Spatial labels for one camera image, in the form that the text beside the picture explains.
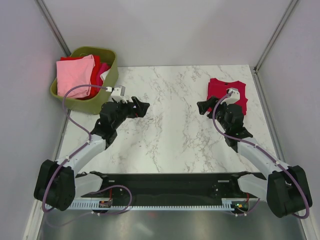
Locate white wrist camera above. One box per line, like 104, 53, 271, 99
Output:
105, 85, 126, 99
225, 88, 241, 104

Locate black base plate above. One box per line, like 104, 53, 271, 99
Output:
90, 172, 254, 202

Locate right aluminium corner post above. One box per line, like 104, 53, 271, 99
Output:
251, 0, 300, 73

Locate white cloth in bin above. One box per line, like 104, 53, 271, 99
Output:
100, 69, 110, 82

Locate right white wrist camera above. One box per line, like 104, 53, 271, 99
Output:
225, 88, 241, 104

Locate left aluminium corner post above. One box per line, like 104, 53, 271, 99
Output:
35, 0, 71, 56

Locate aluminium corner post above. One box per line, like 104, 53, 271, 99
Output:
251, 0, 300, 73
35, 0, 71, 56

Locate white slotted cable duct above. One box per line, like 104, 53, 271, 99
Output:
67, 197, 261, 210

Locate purple cable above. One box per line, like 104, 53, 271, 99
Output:
41, 84, 133, 216
211, 90, 311, 220

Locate light pink t shirt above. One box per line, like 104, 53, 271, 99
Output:
56, 54, 96, 99

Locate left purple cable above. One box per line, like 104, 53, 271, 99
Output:
41, 84, 133, 216

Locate magenta shirt in bin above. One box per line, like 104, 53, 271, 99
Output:
98, 62, 111, 82

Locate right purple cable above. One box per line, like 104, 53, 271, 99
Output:
211, 90, 311, 220

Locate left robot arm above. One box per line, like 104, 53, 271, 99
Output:
33, 96, 150, 211

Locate crimson folded t shirt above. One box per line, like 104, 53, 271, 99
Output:
207, 78, 248, 115

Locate bright red folded shirt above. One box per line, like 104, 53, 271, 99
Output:
59, 55, 105, 101

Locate aluminium rail frame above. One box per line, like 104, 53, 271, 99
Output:
250, 67, 286, 162

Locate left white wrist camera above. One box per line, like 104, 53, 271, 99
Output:
105, 85, 126, 99

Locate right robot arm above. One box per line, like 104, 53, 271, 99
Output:
196, 95, 313, 219

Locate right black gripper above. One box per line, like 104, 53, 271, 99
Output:
196, 95, 233, 132

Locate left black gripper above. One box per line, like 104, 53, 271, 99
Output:
112, 96, 150, 130

